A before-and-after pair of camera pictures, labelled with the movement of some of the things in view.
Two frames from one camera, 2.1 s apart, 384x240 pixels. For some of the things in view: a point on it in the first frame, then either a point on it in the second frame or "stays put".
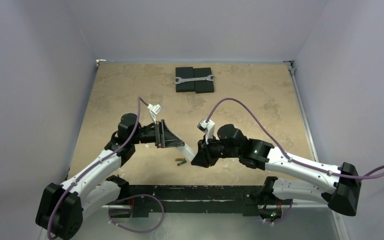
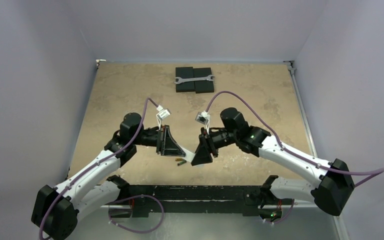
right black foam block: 203,86 stays put
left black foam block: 185,72 stays put
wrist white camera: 154,109 -> 162,113
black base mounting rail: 197,201 stays put
